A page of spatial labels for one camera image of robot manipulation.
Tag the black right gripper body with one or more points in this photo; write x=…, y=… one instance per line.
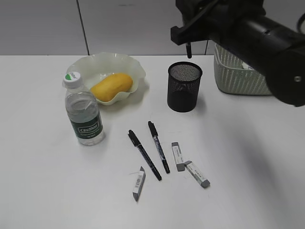
x=222, y=14

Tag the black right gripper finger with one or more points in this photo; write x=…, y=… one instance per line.
x=191, y=31

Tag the black marker pen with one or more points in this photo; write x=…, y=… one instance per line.
x=138, y=145
x=189, y=50
x=158, y=146

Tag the waste paper ball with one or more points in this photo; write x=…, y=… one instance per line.
x=245, y=66

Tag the yellow mango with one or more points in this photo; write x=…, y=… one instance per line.
x=108, y=88

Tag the grey white eraser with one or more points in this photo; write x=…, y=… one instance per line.
x=178, y=156
x=197, y=174
x=137, y=188

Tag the clear water bottle green label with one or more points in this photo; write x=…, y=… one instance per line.
x=82, y=110

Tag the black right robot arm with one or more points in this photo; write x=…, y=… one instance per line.
x=242, y=28

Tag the black mesh pen holder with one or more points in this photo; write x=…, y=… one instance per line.
x=183, y=86

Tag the pale green woven basket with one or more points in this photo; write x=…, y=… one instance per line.
x=231, y=78

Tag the pale green wavy plate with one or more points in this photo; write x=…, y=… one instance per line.
x=95, y=68

